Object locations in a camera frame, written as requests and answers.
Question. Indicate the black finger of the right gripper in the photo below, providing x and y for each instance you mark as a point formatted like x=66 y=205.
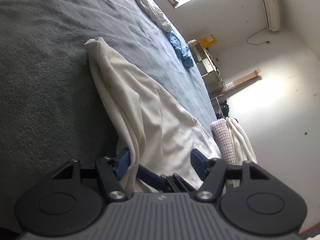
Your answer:
x=166 y=184

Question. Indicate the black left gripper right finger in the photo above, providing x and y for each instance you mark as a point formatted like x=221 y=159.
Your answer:
x=215 y=172

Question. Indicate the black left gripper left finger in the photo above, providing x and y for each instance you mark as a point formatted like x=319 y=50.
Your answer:
x=99 y=183

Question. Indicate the cream white garment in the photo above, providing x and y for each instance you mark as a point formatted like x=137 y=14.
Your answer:
x=159 y=133

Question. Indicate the white checkered folded cloth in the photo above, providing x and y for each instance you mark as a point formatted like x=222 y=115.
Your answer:
x=232 y=141

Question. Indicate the white shelf unit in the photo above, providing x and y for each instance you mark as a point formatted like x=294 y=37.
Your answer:
x=213 y=81

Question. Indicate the grey bed blanket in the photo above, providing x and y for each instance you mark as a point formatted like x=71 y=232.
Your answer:
x=50 y=108

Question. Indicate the cardboard box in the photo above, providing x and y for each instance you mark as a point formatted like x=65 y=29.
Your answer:
x=242 y=80

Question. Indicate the blue crumpled garment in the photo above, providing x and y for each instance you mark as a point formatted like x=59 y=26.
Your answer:
x=181 y=49

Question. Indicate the yellow box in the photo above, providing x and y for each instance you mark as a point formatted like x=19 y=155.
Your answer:
x=208 y=41

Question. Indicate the white crumpled cloth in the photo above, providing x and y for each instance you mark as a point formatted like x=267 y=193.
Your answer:
x=155 y=14

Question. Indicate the white air conditioner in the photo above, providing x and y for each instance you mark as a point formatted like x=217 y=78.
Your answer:
x=272 y=14

